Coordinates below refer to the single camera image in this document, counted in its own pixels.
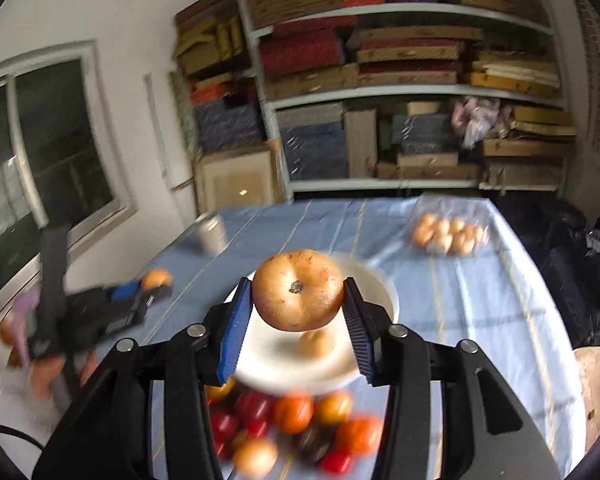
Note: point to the white framed window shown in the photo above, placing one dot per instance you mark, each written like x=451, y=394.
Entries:
x=45, y=160

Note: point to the white metal shelving unit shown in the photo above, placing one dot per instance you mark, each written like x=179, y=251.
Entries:
x=430, y=8

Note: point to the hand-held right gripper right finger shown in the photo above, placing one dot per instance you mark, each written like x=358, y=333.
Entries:
x=358, y=335

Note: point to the smooth yellow-orange citrus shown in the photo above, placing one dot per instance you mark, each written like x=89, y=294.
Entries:
x=333, y=406

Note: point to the stacks of tan flat boxes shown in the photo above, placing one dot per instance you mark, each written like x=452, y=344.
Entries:
x=410, y=77

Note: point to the blue patterned box stack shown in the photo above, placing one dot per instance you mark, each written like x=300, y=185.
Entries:
x=420, y=135
x=312, y=147
x=227, y=120

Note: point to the cardboard box on floor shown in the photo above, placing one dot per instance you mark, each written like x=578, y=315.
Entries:
x=240, y=180

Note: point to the black jacket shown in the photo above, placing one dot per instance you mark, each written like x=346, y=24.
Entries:
x=590, y=270

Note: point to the small red plum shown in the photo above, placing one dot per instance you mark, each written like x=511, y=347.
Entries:
x=257, y=428
x=225, y=450

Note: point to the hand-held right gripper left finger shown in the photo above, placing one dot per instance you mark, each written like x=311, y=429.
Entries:
x=235, y=332

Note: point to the brown patterned curtain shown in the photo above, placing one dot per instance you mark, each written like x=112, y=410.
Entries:
x=597, y=60

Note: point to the small yellow-orange citrus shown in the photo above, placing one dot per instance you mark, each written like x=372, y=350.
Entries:
x=221, y=391

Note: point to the pile of tan cardboard boxes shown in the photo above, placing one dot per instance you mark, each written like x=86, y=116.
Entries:
x=207, y=35

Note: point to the silver drink can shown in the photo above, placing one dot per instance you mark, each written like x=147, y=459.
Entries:
x=211, y=232

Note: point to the large red patterned box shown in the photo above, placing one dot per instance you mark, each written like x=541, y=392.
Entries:
x=300, y=52

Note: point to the dark wrinkled passion fruit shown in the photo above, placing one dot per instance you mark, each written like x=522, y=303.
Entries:
x=312, y=445

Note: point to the white wall conduit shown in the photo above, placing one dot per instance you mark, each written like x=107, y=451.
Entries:
x=155, y=130

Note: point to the orange patterned boxes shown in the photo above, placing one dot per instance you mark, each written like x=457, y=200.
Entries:
x=210, y=92

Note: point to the blue checked tablecloth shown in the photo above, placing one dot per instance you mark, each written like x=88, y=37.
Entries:
x=480, y=310

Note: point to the white oval bowl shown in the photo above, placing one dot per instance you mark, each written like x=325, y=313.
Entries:
x=280, y=360

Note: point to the large orange mandarin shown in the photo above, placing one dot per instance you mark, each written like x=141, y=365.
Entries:
x=360, y=435

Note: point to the dark red plum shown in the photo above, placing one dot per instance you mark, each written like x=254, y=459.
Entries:
x=252, y=405

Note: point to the grey wooden upright box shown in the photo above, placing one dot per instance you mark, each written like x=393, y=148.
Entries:
x=361, y=142

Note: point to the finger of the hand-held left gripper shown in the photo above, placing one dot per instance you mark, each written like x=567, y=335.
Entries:
x=125, y=292

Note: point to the pink plastic bag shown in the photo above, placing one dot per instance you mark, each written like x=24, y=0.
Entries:
x=22, y=310

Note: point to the pink crumpled cloth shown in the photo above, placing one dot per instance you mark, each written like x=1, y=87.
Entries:
x=475, y=117

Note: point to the large red plum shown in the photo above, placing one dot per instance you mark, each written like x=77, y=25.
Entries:
x=223, y=422

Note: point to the clear plastic clamshell box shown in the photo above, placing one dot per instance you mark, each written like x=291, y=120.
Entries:
x=445, y=205

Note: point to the green marbled panel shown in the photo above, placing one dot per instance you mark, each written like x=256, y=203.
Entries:
x=182, y=110

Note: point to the person's left hand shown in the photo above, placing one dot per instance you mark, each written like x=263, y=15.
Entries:
x=45, y=377

